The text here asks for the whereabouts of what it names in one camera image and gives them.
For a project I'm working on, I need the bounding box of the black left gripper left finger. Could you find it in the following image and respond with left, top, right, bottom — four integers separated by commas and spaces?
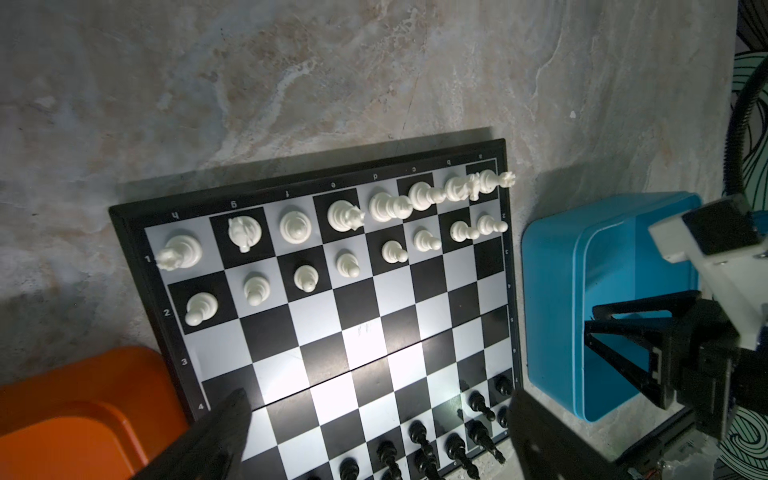
134, 388, 251, 479

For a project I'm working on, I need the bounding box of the blue plastic tray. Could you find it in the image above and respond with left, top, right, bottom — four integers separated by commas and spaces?
521, 192, 702, 422

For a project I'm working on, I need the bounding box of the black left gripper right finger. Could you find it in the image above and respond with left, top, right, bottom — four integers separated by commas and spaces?
507, 389, 630, 479

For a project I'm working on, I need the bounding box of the orange plastic tray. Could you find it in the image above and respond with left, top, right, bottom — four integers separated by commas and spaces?
1, 346, 189, 479

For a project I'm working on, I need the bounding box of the black chess pawn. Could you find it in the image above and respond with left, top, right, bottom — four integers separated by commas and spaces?
377, 440, 402, 480
467, 390, 496, 422
408, 420, 434, 457
339, 457, 360, 480
494, 374, 514, 397

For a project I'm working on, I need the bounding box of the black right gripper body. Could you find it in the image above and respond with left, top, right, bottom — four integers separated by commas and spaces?
655, 298, 767, 440

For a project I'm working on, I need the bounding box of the white chess knight piece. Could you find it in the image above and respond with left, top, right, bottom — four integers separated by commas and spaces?
228, 216, 262, 253
444, 174, 480, 202

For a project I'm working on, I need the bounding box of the white chess pawn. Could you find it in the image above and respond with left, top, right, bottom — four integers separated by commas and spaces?
185, 292, 219, 327
336, 252, 361, 278
476, 214, 509, 236
293, 264, 319, 293
413, 228, 442, 252
244, 275, 271, 306
381, 240, 409, 264
449, 220, 480, 243

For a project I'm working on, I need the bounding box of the white chess bishop piece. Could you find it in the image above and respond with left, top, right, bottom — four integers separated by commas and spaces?
408, 181, 447, 211
279, 210, 312, 245

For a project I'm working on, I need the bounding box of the black white chess board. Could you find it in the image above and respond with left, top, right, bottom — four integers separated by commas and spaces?
109, 139, 522, 479

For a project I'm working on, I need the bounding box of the white chess king piece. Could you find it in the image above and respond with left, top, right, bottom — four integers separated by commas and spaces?
327, 200, 365, 232

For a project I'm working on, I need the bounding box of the white chess rook piece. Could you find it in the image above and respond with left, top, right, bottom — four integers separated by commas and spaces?
479, 169, 517, 194
155, 235, 203, 271

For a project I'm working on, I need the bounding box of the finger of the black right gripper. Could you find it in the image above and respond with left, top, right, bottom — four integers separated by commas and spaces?
592, 290, 702, 320
585, 333, 674, 410

